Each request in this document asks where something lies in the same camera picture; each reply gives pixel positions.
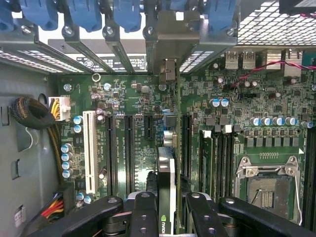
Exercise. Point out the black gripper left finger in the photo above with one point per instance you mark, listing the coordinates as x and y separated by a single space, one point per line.
144 217

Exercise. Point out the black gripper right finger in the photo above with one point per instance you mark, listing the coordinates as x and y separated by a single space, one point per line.
206 219

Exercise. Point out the black RAM slot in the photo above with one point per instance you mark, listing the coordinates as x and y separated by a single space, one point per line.
225 163
218 163
313 177
307 177
232 148

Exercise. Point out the long black expansion slot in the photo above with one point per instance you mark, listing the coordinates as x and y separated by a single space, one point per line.
129 153
110 153
186 143

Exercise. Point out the CPU socket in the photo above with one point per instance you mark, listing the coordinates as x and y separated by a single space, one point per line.
269 192

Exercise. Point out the white expansion slot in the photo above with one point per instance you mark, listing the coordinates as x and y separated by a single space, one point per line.
90 148

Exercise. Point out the short black expansion slot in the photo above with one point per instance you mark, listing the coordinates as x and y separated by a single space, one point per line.
148 127

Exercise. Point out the green motherboard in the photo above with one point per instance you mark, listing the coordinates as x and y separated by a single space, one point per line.
138 96

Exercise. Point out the dark grey PC case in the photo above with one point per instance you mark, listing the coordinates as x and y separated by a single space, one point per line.
24 160

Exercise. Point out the white power connector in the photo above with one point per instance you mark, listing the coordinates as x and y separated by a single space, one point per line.
64 108

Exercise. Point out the silver USB port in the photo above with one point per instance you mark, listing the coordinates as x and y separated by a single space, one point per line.
232 61
248 61

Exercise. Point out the blue card latch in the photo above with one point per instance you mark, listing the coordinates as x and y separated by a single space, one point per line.
39 13
85 14
219 14
6 17
128 14

